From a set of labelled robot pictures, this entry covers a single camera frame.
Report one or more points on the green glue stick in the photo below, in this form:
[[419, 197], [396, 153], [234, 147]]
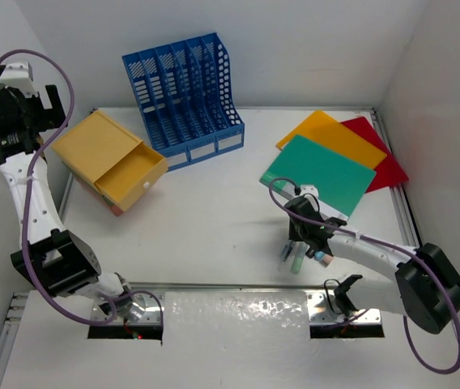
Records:
[[298, 258]]

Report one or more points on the black orange highlighter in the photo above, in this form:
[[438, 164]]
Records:
[[310, 253]]

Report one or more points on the blue file organizer rack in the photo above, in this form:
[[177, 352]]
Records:
[[183, 92]]

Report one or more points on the red folder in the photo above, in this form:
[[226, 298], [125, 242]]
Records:
[[389, 173]]

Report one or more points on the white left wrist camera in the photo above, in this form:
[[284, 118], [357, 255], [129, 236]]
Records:
[[18, 75]]

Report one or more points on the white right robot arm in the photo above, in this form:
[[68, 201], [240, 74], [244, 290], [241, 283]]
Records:
[[420, 282]]

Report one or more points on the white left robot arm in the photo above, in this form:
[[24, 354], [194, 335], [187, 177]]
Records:
[[53, 259]]

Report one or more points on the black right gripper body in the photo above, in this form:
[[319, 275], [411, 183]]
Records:
[[296, 233]]

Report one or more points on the yellow drawer box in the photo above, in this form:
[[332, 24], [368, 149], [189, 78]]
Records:
[[99, 149]]

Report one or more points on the pink bottom drawer box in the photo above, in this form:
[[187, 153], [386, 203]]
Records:
[[119, 199]]

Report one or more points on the blue pen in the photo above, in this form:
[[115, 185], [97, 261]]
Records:
[[285, 253]]

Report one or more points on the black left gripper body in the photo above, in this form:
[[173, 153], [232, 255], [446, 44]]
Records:
[[33, 113]]

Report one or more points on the orange folder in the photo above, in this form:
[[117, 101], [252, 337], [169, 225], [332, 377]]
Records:
[[321, 128]]

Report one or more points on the pink eraser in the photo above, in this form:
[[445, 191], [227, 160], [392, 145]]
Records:
[[326, 260]]

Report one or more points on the green folder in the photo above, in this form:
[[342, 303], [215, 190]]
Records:
[[341, 182]]

